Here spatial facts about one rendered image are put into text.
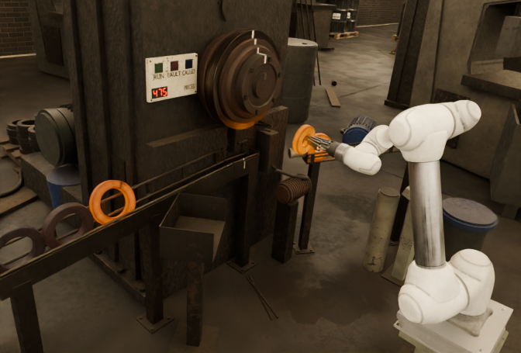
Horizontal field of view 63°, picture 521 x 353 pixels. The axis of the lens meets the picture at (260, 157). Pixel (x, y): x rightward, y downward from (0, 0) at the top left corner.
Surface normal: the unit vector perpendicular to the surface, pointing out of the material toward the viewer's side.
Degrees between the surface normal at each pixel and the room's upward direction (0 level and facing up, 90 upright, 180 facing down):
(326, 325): 0
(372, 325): 0
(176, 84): 90
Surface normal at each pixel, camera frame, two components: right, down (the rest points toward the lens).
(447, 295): 0.40, 0.04
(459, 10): -0.82, 0.18
